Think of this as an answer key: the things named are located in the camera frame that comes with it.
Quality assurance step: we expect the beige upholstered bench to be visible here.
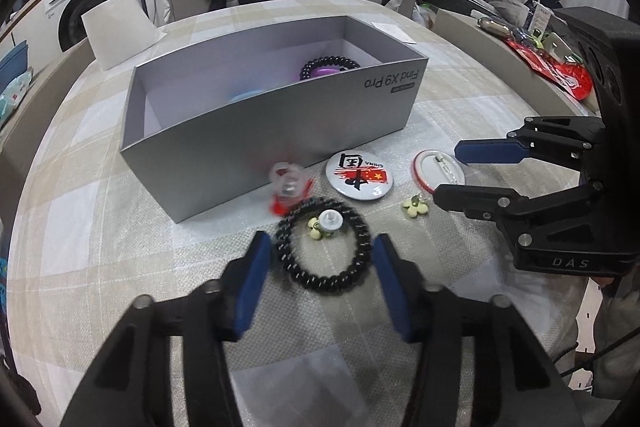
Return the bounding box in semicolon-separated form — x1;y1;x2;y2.
432;9;601;118
0;39;96;228

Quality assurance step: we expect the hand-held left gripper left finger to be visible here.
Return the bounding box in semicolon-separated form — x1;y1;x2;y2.
60;232;273;427

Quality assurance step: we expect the grey cardboard box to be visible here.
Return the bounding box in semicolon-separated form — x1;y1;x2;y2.
119;14;431;224

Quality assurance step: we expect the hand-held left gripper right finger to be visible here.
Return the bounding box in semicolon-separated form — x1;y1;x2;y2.
372;234;583;427

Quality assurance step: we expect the white card stand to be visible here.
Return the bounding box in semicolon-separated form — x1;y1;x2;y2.
527;4;553;35

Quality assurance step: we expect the black coil hair tie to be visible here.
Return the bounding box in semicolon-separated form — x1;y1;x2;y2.
299;55;362;80
274;198;373;294

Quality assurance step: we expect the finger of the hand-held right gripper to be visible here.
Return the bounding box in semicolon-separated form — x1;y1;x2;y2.
434;177;606;238
454;116;608;168

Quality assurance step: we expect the red clear toy ring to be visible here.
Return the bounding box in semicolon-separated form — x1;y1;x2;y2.
269;162;315;216

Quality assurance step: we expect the wet wipes pack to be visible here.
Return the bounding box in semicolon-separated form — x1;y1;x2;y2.
0;69;36;128

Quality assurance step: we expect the purple ring bracelet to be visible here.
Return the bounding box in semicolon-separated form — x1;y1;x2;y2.
300;63;346;80

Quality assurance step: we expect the white red pin badge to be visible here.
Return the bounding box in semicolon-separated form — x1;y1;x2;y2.
325;150;390;198

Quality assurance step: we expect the red rimmed pin badge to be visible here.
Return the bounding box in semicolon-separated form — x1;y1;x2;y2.
411;150;467;196

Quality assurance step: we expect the white charm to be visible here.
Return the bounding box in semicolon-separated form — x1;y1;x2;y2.
319;209;343;233

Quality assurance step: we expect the red plastic bag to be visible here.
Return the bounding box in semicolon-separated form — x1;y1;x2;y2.
505;37;596;102

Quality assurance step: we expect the person's right forearm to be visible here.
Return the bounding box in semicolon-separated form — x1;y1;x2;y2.
575;277;640;400

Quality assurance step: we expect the light blue ring bracelet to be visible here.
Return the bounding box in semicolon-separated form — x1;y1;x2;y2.
227;89;266;104

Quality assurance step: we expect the blue plastic basin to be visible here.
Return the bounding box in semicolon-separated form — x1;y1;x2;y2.
0;42;31;95

